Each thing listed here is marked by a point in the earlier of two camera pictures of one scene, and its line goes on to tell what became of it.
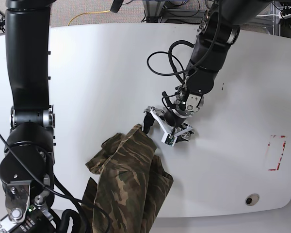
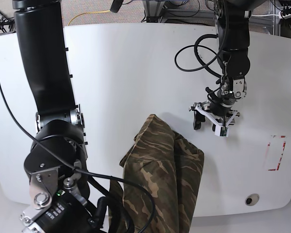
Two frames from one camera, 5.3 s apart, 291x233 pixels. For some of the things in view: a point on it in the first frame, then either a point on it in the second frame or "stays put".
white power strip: [290, 15] stays put
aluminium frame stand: [155, 12] stays put
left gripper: [22, 218] → [56, 210]
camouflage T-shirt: [132, 184] → [170, 169]
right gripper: [174, 118] → [218, 106]
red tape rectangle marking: [275, 147] stays put
